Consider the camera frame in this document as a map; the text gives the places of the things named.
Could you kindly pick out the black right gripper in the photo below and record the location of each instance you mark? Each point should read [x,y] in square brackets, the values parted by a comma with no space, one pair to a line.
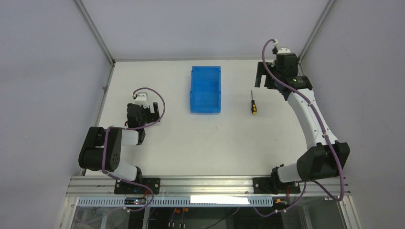
[265,75]

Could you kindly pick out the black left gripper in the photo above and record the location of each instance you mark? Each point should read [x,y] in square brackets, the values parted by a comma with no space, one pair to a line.
[151,116]

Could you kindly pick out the black yellow screwdriver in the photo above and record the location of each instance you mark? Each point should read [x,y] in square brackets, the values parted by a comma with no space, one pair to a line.
[253,104]

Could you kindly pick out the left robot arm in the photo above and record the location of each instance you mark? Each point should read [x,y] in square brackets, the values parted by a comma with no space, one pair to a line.
[101,150]

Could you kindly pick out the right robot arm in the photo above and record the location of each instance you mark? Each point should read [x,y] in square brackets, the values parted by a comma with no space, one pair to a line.
[326,155]

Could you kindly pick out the blue plastic bin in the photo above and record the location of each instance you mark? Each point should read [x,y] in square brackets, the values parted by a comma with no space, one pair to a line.
[205,90]

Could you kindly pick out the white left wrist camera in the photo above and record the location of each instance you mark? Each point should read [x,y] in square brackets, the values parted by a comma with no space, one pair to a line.
[140,98]

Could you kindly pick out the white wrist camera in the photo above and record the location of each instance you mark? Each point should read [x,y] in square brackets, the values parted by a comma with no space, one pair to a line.
[140,98]
[278,49]

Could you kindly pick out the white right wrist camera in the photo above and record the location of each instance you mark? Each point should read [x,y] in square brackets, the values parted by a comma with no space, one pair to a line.
[278,49]

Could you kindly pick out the aluminium enclosure frame post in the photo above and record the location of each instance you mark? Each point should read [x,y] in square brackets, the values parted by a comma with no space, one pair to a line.
[315,30]

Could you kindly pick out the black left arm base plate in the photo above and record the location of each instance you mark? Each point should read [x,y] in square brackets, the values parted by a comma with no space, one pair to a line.
[124,188]

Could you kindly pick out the aluminium front rail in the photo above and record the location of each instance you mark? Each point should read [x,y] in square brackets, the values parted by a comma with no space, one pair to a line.
[171,186]

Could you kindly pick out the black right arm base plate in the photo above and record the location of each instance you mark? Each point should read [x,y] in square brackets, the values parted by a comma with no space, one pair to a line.
[271,185]

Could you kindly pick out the slotted cable duct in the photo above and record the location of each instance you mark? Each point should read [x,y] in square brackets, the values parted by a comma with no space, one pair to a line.
[191,201]

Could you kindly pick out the left aluminium frame post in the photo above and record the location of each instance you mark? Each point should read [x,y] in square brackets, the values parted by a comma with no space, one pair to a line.
[83,11]

